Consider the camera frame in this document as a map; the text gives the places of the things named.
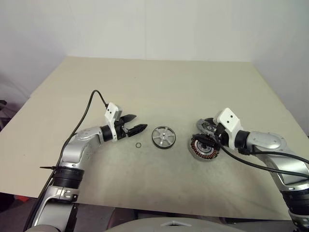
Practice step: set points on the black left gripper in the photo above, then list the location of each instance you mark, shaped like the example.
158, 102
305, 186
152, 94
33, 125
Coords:
121, 129

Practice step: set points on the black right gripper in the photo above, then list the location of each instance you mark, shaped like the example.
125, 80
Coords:
220, 135

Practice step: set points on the copper wound motor stator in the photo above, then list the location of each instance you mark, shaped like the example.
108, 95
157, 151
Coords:
202, 152

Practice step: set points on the grey motor end cover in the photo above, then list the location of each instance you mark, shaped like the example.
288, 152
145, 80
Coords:
205, 125

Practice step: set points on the silver spoked rotor wheel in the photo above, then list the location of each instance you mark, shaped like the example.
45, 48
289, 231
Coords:
163, 137

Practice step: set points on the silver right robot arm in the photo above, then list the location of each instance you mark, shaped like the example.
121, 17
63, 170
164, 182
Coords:
272, 142

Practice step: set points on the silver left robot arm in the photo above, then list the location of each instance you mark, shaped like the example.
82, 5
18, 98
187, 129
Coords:
72, 149

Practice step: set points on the dark rounded shape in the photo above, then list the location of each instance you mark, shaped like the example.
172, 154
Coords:
101, 217
229, 221

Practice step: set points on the grey robot torso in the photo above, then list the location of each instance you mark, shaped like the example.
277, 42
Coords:
176, 223

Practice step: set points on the black chair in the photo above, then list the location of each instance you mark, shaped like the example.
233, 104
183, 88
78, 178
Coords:
3, 102

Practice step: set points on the red floor object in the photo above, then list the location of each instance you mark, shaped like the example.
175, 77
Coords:
21, 198

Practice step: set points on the black floor object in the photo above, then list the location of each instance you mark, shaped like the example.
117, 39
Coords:
6, 200

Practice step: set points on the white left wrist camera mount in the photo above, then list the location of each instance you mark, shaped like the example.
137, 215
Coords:
111, 113

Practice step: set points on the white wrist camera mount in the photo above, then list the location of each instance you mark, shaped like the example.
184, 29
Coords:
111, 113
229, 119

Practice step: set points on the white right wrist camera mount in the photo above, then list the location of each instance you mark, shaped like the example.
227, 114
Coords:
229, 119

